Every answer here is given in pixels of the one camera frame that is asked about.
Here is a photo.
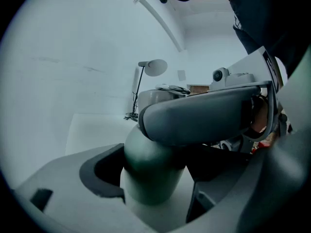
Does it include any person's black shirt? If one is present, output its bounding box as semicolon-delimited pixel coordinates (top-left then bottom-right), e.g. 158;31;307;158
227;0;311;80

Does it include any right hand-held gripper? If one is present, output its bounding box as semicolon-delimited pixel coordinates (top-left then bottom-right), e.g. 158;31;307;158
138;46;288;153

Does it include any black desk lamp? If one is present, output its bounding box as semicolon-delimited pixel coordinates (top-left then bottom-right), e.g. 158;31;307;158
124;58;169;122

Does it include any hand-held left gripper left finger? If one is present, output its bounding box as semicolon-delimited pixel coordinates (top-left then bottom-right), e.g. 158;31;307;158
11;142;153;233

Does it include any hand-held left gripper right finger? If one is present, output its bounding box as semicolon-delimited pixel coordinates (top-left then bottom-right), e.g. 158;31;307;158
167;53;311;233

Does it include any person's right hand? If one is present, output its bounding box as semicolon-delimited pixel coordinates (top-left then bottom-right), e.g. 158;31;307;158
247;96;269;139

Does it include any dark green cylindrical cup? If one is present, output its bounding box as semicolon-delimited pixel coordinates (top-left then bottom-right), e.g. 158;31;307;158
120;124;187;206

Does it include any black lamp cable with plug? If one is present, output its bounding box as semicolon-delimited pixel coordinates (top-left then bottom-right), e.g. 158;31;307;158
123;91;139;123

